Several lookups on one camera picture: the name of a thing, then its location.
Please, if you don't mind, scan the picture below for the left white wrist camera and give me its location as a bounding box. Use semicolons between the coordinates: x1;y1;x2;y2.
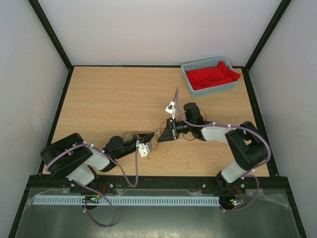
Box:
136;142;152;157

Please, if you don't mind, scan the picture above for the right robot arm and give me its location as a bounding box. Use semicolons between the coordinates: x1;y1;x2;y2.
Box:
158;101;271;193

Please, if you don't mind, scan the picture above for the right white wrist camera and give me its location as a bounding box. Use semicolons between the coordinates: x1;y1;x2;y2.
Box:
165;101;176;119

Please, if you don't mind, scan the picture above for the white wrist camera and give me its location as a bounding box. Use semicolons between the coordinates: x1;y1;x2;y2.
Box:
136;142;152;157
165;101;176;119

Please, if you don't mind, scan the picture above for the light blue plastic basket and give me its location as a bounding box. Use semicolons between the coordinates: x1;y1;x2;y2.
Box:
181;57;241;98

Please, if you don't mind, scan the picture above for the black aluminium frame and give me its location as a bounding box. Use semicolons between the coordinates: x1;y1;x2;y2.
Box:
8;0;306;238

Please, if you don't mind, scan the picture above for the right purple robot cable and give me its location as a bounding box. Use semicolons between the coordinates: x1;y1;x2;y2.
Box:
173;88;272;213

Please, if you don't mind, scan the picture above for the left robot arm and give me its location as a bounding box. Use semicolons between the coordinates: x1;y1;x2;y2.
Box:
40;132;154;192

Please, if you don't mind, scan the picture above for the green circuit board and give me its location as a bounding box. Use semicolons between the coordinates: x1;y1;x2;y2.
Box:
229;198;244;206
81;196;100;204

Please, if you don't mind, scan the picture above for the white wire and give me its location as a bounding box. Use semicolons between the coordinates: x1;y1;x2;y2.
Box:
148;118;189;152

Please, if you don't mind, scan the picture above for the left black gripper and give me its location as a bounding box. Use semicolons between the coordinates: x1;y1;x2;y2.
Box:
115;132;155;159

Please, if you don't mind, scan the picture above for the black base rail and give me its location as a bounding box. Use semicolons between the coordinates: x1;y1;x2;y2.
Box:
26;175;291;196

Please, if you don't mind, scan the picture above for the red cloth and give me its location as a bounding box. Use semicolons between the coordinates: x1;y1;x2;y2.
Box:
186;61;241;90

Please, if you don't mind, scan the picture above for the light blue slotted cable duct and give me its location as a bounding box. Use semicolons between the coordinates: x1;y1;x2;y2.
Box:
32;195;219;207

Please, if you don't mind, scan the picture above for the red wire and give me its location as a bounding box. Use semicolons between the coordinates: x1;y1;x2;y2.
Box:
148;109;209;162

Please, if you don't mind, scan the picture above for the right green circuit board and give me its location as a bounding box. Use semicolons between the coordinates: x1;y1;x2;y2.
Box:
229;198;244;206

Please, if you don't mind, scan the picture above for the white zip tie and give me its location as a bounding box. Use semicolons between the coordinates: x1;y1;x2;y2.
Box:
153;131;160;148

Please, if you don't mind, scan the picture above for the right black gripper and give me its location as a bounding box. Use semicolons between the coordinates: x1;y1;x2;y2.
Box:
158;117;193;142

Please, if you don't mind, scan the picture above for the left green circuit board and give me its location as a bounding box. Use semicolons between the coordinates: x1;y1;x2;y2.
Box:
81;196;100;204

